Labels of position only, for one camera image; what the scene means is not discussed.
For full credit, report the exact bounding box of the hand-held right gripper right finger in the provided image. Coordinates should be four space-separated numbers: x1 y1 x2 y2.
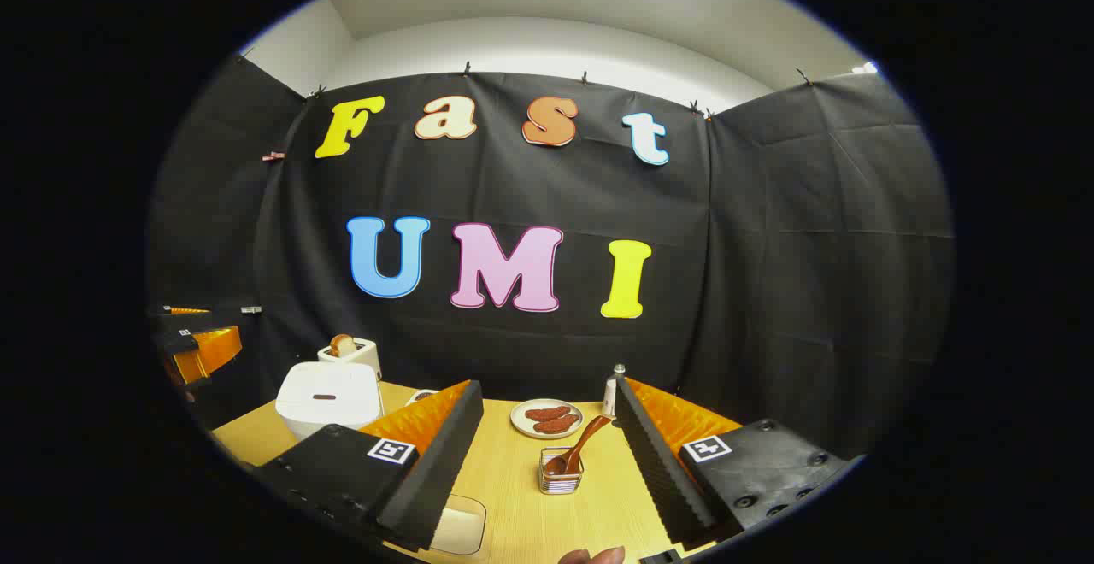
614 376 864 548

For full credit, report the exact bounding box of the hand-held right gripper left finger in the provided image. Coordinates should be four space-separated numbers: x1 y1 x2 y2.
256 379 485 552

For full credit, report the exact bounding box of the brown wooden spoon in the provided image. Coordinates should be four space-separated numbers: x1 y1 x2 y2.
544 414 613 476

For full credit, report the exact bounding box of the metal wire chopstick holder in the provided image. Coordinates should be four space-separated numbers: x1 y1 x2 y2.
538 448 585 495

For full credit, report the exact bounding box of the white rice cooker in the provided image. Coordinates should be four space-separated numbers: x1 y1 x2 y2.
275 362 383 441

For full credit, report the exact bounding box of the white square container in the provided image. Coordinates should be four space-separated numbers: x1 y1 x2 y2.
427 496 488 558

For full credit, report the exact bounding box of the clear bottle with pink label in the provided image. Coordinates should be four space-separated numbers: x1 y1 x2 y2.
603 364 626 418

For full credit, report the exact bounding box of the white round plate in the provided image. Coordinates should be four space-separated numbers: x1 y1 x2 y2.
510 399 585 439

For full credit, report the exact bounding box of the white toaster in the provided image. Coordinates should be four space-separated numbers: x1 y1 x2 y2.
317 338 382 381

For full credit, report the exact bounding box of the black backdrop cloth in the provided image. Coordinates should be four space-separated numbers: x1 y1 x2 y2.
145 56 956 462

